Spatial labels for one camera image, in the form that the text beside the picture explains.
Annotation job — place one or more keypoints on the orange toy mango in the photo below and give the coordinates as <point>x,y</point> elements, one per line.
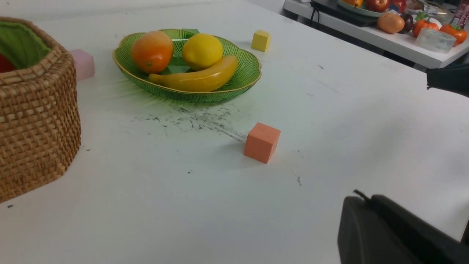
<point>152,52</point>

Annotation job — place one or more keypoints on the yellow foam cube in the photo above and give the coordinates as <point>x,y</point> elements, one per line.
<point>261,41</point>

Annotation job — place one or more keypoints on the orange foam cube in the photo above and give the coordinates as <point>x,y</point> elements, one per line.
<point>261,142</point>

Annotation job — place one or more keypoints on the yellow toy lemon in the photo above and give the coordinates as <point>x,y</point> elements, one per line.
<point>202,51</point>

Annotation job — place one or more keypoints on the green foam cube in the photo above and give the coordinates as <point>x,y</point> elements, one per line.
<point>192,31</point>

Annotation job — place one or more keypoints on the green glass leaf plate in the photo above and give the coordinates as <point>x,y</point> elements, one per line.
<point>248,72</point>

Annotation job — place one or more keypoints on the tray of toy fruits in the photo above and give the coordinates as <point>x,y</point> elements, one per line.
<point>361,13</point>

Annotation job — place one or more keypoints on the red toy bell pepper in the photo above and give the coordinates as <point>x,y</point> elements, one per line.
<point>6,65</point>

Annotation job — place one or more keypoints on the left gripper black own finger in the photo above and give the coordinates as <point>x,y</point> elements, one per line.
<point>377,230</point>

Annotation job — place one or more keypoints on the pink foam cube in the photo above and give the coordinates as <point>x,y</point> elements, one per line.
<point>84,64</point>

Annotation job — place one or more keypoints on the yellow toy banana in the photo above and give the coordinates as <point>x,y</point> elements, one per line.
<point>206,80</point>

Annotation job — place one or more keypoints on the woven wicker basket green lining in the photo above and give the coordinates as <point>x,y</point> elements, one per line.
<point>40,128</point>

